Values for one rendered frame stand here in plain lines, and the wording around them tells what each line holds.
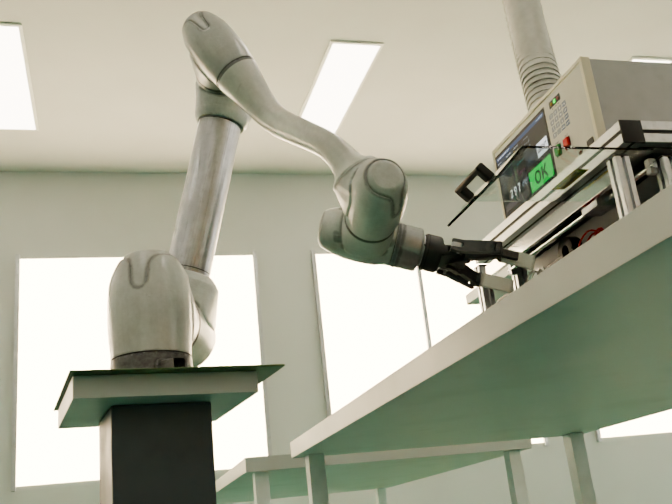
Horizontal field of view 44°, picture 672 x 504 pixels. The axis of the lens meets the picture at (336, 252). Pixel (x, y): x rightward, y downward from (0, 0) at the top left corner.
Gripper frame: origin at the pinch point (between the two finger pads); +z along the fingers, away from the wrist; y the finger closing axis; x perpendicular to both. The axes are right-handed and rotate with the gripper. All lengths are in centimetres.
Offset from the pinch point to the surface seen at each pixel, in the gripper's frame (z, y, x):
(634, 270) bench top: -6, -70, 29
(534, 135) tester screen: 0.9, 4.2, -36.6
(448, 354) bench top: -15.6, -21.2, 27.4
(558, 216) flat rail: 6.0, -3.4, -13.4
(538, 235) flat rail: 5.0, 5.8, -12.8
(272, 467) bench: -38, 146, 26
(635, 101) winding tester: 15.0, -16.6, -36.0
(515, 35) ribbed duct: 20, 125, -166
